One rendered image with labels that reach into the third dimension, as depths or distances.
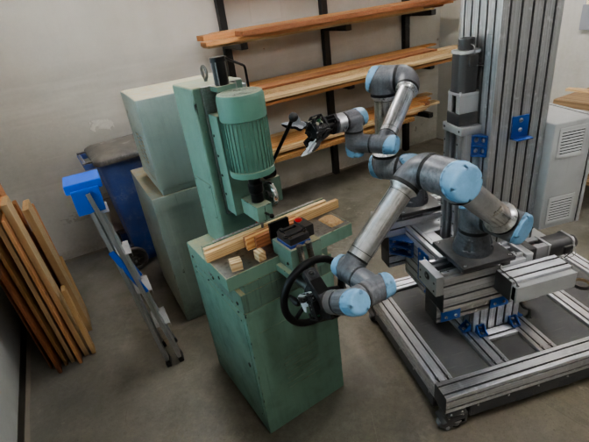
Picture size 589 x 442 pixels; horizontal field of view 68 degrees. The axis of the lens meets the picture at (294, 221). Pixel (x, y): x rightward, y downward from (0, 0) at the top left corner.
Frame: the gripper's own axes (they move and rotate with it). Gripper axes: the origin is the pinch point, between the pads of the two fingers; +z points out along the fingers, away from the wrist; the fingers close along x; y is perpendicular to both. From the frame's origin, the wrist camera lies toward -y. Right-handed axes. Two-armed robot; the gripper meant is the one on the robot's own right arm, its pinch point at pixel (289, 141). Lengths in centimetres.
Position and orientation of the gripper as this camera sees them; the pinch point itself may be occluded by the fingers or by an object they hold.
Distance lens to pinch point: 164.8
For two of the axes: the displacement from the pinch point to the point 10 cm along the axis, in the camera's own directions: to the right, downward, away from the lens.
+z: -8.2, 3.5, -4.5
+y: 2.9, -4.2, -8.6
